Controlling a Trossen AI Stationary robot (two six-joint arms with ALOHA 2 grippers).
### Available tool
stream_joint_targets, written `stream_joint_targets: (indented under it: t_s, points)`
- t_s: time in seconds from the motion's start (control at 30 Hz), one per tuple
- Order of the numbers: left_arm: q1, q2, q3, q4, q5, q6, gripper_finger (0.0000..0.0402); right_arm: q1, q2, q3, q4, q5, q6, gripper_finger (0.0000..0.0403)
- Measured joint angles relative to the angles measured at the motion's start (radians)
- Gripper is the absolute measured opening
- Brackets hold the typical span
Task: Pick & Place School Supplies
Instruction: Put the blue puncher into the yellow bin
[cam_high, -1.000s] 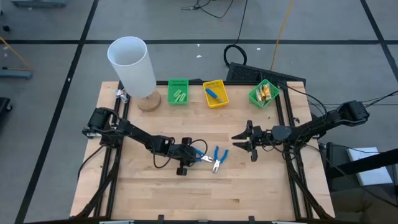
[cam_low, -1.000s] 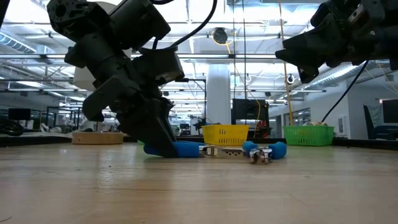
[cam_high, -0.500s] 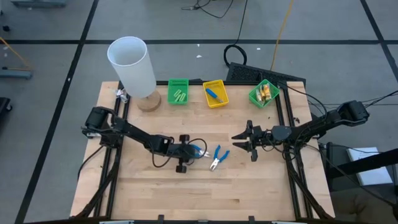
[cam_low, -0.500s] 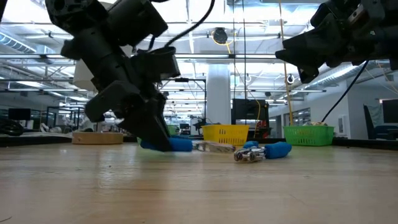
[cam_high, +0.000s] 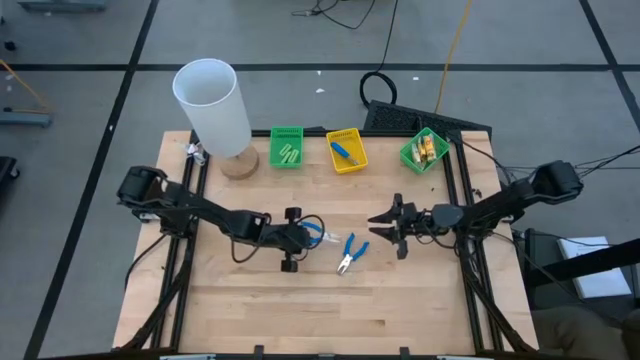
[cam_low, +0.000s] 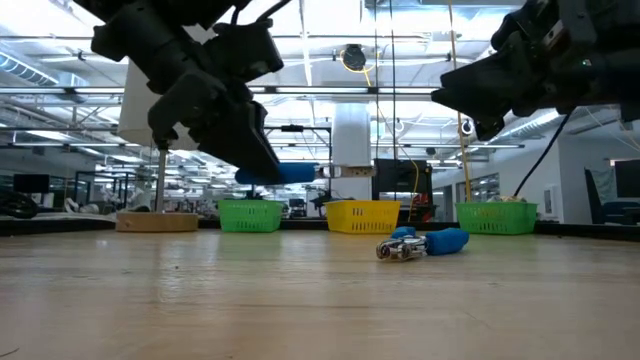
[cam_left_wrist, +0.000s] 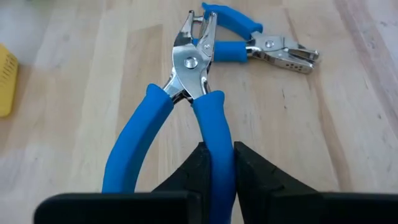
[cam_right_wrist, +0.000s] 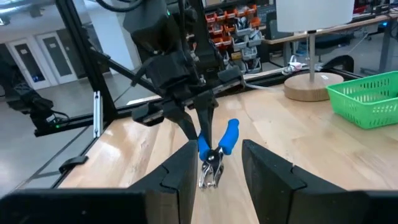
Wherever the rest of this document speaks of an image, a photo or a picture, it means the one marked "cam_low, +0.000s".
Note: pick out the black monitor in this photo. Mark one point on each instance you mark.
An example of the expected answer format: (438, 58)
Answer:
(627, 179)

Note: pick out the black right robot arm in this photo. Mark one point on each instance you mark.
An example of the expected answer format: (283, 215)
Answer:
(630, 75)

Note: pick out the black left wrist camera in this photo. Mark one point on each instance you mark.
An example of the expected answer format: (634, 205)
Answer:
(245, 50)

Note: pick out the green plastic basket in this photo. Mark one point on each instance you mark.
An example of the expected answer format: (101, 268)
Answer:
(495, 218)
(250, 216)

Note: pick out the white building column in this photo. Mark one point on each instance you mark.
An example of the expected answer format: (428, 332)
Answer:
(352, 145)

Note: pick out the yellow plastic basket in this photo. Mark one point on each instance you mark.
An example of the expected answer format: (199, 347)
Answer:
(362, 217)

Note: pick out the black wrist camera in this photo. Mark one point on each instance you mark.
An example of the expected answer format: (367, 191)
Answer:
(245, 50)
(530, 25)

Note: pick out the black cabinet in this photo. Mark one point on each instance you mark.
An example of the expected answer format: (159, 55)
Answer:
(400, 192)

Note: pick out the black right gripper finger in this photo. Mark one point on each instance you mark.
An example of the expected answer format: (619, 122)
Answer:
(485, 85)

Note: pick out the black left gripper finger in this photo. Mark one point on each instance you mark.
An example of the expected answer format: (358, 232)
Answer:
(245, 140)

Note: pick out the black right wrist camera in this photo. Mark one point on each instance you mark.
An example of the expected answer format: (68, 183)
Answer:
(530, 25)

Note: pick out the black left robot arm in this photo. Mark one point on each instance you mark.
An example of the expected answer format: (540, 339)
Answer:
(145, 45)

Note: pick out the white shade wooden base lamp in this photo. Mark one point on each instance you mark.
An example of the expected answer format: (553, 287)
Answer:
(137, 115)

